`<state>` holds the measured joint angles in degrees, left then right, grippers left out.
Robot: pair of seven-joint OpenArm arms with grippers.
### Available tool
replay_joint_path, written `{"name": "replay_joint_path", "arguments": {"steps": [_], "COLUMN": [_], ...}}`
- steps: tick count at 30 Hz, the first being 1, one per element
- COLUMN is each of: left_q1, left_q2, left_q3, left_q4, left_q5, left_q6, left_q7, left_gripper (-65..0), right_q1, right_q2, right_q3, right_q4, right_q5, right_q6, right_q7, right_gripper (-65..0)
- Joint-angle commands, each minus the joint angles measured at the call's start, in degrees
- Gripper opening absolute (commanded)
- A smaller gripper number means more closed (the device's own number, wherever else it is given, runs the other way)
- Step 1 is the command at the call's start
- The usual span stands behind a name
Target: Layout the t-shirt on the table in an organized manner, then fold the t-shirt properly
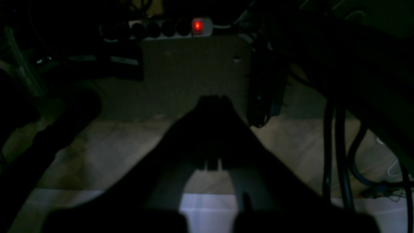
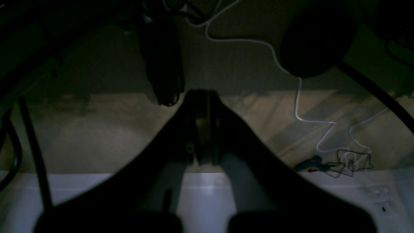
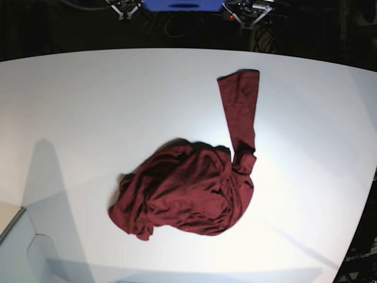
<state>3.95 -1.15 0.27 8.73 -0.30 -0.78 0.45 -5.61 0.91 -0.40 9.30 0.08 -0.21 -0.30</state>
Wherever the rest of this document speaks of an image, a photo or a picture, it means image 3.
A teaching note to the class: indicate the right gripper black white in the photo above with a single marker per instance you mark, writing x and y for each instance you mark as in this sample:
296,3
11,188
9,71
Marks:
127,9

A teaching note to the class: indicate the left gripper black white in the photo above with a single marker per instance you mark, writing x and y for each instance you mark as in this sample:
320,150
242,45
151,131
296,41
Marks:
247,7

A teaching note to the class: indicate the dark red long-sleeve t-shirt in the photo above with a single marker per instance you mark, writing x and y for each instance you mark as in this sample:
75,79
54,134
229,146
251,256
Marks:
196,187

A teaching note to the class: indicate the black power strip red light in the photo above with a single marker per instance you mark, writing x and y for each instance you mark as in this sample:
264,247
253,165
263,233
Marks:
247,20

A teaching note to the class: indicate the blue box at table back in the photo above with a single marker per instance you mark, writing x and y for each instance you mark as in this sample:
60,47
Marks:
183,5

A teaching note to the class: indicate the black OpenArm labelled case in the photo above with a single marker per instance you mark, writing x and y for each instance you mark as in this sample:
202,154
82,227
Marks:
359,264

